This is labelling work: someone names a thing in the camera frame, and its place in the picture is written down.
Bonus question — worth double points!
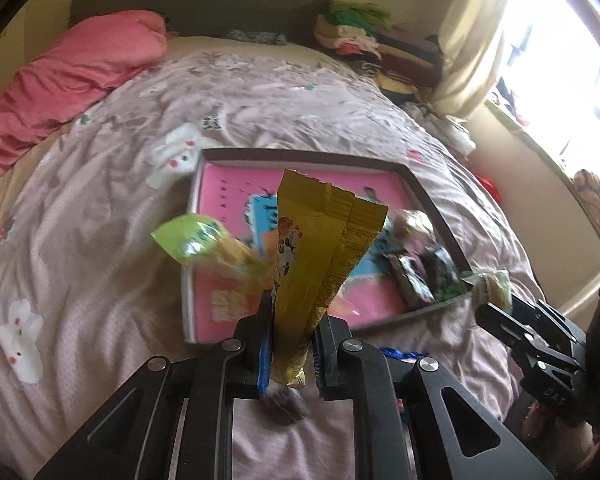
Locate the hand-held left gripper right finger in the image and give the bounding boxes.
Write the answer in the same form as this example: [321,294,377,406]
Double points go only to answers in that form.
[314,315,556,480]

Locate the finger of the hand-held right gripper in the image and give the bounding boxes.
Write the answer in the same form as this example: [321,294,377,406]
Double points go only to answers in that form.
[510,297,588,346]
[475,302,581,378]

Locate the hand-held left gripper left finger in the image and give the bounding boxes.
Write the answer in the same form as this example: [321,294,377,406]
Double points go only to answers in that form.
[35,292,273,480]

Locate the green-edged cake packet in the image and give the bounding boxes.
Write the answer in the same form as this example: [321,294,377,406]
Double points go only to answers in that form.
[462,269,511,311]

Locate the dark green snack packet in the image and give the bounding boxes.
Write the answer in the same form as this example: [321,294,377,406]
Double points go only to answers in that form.
[420,245,468,301]

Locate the long yellow snack packet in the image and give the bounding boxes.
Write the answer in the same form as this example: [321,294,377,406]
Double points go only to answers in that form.
[272,169,388,388]

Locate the pale yellow pastry packet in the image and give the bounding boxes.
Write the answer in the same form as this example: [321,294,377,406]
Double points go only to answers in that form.
[220,240,268,288]

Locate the brown chocolate bar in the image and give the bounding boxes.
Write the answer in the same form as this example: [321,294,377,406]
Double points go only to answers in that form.
[387,252,436,306]

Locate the clear meat floss cake packet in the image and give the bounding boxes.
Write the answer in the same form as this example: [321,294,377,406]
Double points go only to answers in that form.
[387,210,436,256]

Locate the light green snack packet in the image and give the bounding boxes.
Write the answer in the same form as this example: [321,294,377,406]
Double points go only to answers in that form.
[151,212,261,281]

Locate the dark shallow cardboard box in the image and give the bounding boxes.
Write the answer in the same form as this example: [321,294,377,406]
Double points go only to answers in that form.
[182,147,473,343]

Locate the dark round wrapped snack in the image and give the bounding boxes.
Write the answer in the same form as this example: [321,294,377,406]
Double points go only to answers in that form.
[260,385,311,426]

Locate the blue snack packet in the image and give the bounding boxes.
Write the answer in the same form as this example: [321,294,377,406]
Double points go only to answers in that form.
[385,347,431,362]

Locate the orange patterned cloth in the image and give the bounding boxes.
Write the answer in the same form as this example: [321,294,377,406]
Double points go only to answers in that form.
[572,169,600,256]

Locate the red plastic object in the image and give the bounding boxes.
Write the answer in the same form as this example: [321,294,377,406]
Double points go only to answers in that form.
[480,175,503,203]

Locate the pink picture book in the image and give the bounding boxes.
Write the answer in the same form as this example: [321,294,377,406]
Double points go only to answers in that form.
[195,162,431,333]

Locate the white crumpled cloth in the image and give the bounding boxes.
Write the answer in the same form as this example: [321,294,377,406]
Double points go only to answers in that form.
[405,102,476,156]

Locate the colourful clothes on sill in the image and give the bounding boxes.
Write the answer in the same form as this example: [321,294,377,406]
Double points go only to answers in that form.
[490,77,531,126]

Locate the window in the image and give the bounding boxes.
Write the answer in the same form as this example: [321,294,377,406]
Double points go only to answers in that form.
[490,0,600,171]

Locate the cream curtain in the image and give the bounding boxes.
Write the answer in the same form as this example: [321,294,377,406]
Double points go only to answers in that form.
[432,0,518,118]

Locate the cream bed sheet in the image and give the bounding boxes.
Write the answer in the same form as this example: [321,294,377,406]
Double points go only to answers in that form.
[0,130,71,226]

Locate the pile of folded clothes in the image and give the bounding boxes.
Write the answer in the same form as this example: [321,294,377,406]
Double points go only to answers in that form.
[314,0,443,93]

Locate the grey patterned cloth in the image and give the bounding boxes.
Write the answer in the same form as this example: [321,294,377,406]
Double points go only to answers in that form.
[227,29,288,46]

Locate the pink duvet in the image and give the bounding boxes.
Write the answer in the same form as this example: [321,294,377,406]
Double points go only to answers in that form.
[0,10,168,188]

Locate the dark bed headboard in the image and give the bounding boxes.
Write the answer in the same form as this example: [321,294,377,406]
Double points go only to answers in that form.
[70,0,338,41]

